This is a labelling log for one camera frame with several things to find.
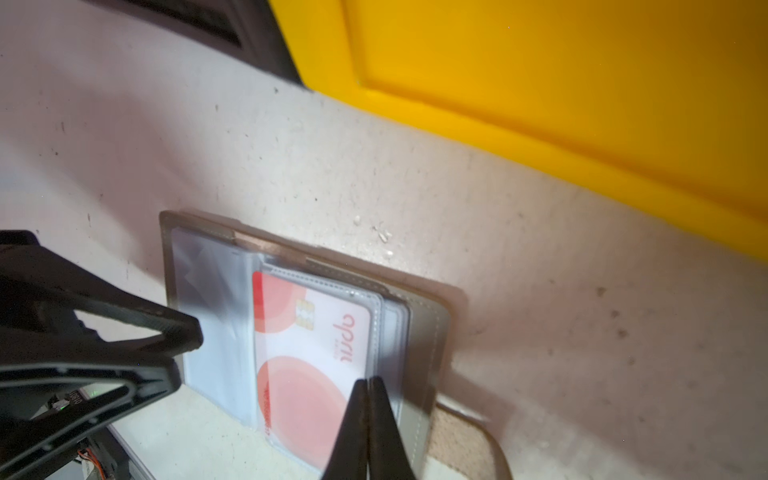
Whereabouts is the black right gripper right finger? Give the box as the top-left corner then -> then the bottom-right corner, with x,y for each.
368,377 -> 416,480

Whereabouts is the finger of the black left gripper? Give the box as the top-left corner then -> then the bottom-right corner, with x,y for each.
1,350 -> 181,479
1,230 -> 204,357

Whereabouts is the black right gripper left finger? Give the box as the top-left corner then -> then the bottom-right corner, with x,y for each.
322,379 -> 369,480

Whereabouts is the white april card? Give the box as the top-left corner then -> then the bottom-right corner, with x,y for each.
251,272 -> 375,470

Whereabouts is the black plastic bin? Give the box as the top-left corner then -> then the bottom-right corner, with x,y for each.
96,0 -> 304,87

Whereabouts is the yellow plastic bin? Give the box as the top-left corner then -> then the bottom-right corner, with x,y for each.
272,1 -> 767,259

